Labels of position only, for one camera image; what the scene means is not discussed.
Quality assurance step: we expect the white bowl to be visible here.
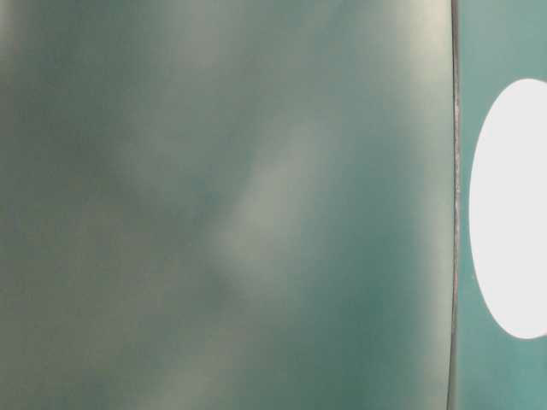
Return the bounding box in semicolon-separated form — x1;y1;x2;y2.
468;79;546;339

